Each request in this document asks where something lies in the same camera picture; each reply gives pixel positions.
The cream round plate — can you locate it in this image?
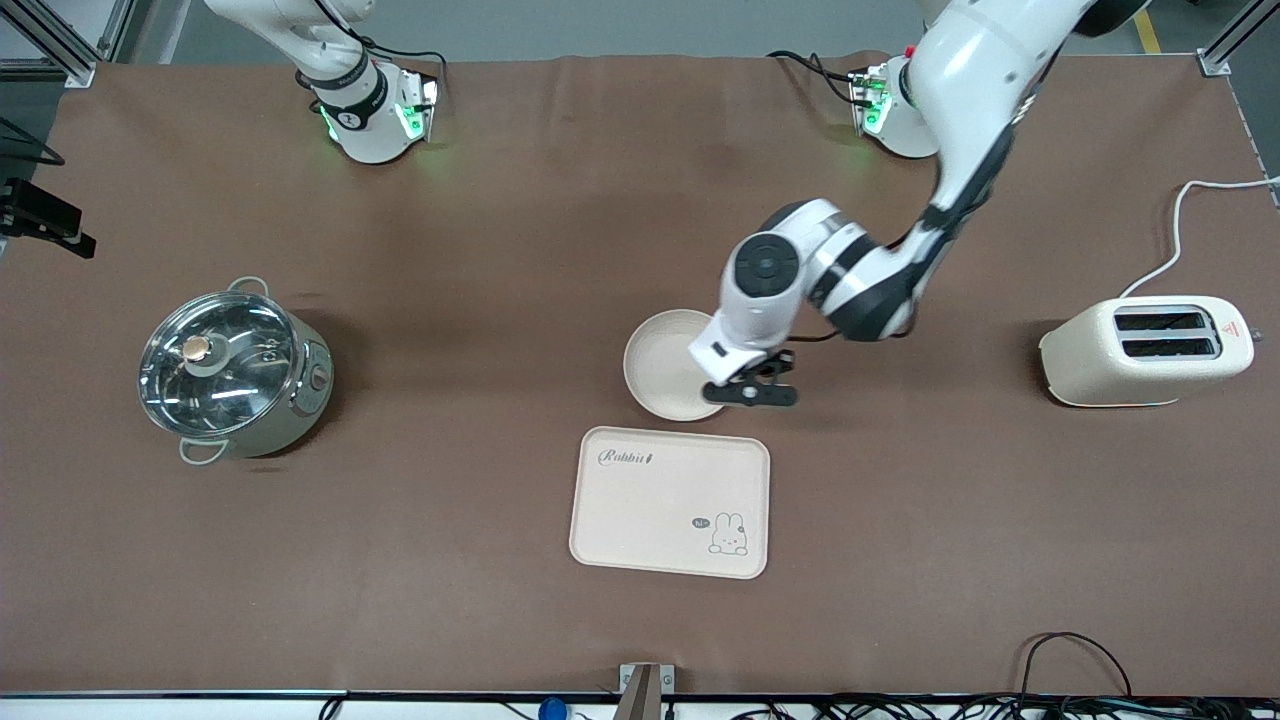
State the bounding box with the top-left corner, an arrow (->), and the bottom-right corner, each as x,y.
623,309 -> 731,422

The cream rectangular rabbit tray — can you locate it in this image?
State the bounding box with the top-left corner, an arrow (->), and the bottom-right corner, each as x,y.
569,426 -> 772,581

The brown table cover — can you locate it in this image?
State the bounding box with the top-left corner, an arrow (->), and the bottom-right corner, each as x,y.
0,50 -> 1280,699

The cream two-slot toaster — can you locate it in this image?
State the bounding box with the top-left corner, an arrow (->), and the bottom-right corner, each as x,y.
1038,295 -> 1257,409

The steel electric cooking pot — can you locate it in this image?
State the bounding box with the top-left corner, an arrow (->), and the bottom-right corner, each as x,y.
138,277 -> 336,466

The glass pot lid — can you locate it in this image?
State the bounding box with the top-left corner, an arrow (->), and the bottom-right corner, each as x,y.
138,292 -> 301,441

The black clamp-mounted device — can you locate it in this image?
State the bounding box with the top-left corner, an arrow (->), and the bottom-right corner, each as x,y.
0,178 -> 98,260

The black left arm base cable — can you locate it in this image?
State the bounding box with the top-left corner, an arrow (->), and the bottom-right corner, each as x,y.
766,49 -> 863,107

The black arm base cable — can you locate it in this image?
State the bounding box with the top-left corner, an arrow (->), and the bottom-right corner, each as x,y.
766,49 -> 863,107
355,35 -> 449,96

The grey metal table bracket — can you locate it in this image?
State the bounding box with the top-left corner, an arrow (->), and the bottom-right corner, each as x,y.
617,662 -> 677,720

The black cable bundle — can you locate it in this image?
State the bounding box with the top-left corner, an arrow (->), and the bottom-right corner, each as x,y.
728,693 -> 1280,720

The black cable loop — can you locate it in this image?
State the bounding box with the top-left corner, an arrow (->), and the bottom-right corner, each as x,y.
1014,631 -> 1137,701

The black right arm base cable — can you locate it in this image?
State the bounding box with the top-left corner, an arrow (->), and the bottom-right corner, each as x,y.
355,35 -> 449,96

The white toaster power cable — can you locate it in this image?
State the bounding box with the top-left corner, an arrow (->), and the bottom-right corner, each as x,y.
1118,177 -> 1280,300

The aluminium frame profile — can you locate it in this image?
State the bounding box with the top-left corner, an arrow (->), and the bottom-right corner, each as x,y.
0,0 -> 138,89
1197,0 -> 1280,77

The black thin side cable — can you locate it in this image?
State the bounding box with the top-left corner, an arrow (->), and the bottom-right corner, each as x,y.
0,117 -> 67,168

